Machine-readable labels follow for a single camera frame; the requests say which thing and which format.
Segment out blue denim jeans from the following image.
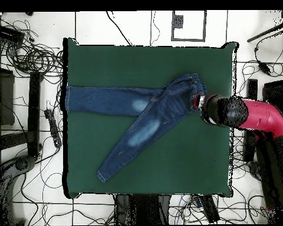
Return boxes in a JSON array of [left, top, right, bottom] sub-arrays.
[[65, 72, 208, 184]]

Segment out black flat box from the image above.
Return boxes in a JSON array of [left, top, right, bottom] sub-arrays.
[[0, 24, 26, 40]]

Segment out black stand bar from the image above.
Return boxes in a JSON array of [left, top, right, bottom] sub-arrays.
[[27, 71, 44, 158], [246, 78, 258, 99]]

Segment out black power adapter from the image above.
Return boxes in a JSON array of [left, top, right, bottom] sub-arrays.
[[257, 61, 271, 75]]

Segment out dark square case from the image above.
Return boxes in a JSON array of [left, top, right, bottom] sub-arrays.
[[262, 79, 283, 104], [0, 67, 15, 126]]

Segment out black tripod leg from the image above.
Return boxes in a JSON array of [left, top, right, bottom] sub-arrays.
[[246, 22, 283, 43]]

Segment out dark green table cloth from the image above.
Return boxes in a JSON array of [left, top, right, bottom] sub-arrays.
[[62, 37, 239, 200]]

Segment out black power strip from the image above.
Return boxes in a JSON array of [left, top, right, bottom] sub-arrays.
[[44, 108, 62, 148], [199, 194, 221, 223]]

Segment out grey wheeled stand leg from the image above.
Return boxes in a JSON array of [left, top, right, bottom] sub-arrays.
[[0, 155, 37, 225]]

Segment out grey square frame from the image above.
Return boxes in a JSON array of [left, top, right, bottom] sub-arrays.
[[170, 10, 207, 42]]

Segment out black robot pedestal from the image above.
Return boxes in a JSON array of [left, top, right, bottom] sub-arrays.
[[113, 194, 172, 226]]

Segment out black cable tangle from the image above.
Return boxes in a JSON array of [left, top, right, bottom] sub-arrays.
[[0, 14, 64, 78]]

